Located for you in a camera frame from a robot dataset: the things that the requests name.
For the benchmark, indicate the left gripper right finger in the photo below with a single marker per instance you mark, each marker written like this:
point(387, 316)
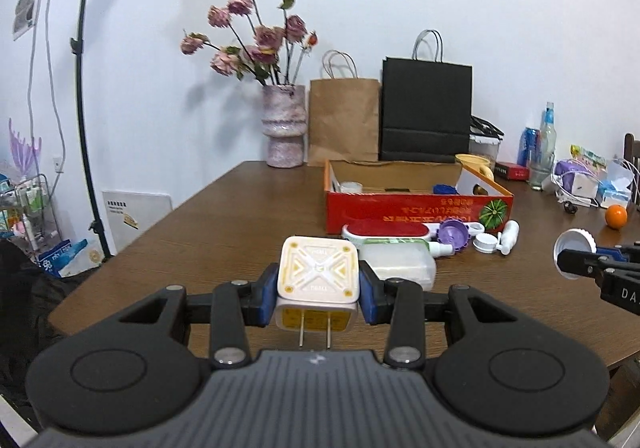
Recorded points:
point(398, 303)

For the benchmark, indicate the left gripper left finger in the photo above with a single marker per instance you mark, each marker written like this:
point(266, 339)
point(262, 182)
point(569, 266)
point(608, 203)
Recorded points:
point(235, 306)

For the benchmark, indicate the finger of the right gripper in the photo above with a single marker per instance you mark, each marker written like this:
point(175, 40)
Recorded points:
point(574, 263)

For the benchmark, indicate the translucent plastic box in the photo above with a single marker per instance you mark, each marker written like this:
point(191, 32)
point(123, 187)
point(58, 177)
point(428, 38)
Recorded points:
point(405, 260)

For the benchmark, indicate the white spray bottle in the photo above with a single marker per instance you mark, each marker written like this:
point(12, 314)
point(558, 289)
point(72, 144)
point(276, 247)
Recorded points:
point(508, 237)

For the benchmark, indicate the white charger plug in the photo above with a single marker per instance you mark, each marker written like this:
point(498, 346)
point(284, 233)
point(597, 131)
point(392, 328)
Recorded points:
point(318, 286)

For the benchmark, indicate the purple ridged cap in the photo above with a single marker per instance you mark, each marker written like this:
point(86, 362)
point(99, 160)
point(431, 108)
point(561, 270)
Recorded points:
point(453, 233)

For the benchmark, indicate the white round lid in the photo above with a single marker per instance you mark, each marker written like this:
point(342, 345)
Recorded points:
point(485, 243)

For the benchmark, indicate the orange fruit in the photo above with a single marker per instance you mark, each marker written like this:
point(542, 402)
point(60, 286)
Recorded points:
point(616, 217)

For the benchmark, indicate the tissue pack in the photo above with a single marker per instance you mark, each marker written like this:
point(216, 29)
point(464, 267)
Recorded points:
point(608, 195)

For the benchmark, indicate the purple white device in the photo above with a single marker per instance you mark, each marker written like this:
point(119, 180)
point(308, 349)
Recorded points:
point(571, 181)

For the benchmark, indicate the red white lint brush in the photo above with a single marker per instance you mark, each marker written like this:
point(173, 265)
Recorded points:
point(359, 231)

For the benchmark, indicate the small red box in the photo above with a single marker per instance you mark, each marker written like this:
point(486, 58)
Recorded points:
point(511, 171)

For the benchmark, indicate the red cardboard box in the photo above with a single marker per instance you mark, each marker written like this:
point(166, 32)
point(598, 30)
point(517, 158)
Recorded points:
point(403, 192)

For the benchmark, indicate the blue bottle cap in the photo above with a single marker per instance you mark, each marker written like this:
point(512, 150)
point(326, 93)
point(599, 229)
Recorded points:
point(444, 189)

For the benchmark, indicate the white tape roll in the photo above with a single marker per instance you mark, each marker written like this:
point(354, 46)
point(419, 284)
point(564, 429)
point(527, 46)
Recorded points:
point(351, 187)

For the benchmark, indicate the wooden chair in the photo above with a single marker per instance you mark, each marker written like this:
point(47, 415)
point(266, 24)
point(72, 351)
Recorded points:
point(632, 150)

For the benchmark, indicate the blue drink can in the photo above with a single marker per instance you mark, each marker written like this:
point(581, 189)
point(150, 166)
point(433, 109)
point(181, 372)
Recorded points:
point(527, 146)

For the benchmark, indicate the yellow mug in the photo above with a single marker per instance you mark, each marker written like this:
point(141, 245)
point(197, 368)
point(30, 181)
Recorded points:
point(479, 164)

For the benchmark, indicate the white board on floor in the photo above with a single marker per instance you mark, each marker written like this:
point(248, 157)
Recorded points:
point(130, 214)

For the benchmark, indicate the clear food container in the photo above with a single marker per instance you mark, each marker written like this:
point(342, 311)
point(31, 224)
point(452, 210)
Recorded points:
point(485, 139)

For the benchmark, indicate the pink ceramic vase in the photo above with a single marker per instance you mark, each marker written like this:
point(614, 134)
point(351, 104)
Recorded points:
point(284, 122)

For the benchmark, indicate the black paper bag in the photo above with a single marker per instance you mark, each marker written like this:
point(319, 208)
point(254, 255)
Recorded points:
point(425, 105)

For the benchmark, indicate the brown paper bag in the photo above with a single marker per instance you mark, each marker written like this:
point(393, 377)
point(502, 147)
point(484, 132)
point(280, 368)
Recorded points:
point(343, 113)

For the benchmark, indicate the dried pink flowers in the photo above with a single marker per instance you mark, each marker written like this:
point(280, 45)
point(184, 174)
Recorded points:
point(271, 54)

